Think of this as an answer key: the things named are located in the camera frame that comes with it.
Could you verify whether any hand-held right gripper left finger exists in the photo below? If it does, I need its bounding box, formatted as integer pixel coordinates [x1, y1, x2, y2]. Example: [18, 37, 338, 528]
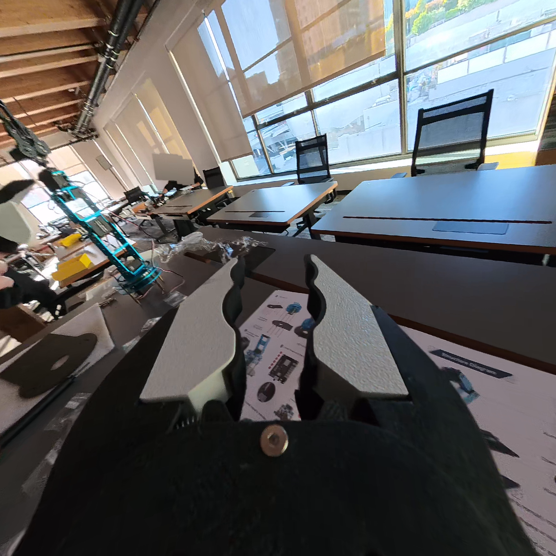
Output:
[139, 256, 247, 420]

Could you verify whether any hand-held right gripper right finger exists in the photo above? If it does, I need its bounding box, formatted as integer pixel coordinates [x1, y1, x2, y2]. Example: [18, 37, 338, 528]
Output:
[295, 254, 410, 420]

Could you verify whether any blue toy robot arm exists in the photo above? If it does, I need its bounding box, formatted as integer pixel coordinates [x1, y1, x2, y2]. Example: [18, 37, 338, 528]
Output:
[0, 100, 162, 300]

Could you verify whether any clear plastic bag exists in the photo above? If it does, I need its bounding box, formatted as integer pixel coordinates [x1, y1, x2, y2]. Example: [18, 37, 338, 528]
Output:
[156, 231, 268, 264]

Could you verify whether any black metal base plate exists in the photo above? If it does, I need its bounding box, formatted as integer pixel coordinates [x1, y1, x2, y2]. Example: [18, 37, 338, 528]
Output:
[0, 332, 98, 399]

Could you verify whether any instruction manual booklet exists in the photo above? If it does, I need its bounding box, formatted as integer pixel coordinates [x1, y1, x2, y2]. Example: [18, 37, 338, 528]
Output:
[239, 289, 556, 556]

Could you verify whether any dark desk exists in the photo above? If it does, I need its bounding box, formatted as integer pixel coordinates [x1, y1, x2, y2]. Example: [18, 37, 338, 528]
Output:
[0, 226, 556, 556]

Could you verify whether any scattered group of screw bags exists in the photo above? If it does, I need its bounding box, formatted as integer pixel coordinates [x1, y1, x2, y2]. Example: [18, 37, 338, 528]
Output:
[43, 290, 187, 435]

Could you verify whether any dark bulky object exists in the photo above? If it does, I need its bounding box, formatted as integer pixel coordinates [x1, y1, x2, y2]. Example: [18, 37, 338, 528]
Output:
[0, 265, 66, 320]

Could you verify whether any multi-pane window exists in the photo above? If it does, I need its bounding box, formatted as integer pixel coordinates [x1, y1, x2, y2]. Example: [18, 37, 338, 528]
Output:
[13, 148, 111, 222]

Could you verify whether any grey wood-edged table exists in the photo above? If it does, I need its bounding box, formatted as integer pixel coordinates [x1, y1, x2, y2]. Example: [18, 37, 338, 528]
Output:
[206, 182, 339, 239]
[150, 186, 234, 237]

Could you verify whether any black cylindrical tool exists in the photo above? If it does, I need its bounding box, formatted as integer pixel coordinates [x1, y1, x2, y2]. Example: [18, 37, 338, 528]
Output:
[0, 376, 77, 449]

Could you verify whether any pale grey table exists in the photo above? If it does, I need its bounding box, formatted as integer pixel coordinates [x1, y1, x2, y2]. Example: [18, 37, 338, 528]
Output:
[310, 164, 556, 266]

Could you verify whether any black ceiling pipe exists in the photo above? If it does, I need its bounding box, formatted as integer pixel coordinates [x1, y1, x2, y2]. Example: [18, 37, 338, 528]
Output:
[65, 0, 146, 137]

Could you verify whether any large window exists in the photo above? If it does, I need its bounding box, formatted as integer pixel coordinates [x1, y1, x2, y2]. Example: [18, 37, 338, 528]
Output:
[197, 0, 556, 180]

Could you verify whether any dark office chair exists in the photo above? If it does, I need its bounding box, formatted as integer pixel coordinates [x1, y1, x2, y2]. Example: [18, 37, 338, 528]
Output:
[410, 89, 495, 176]

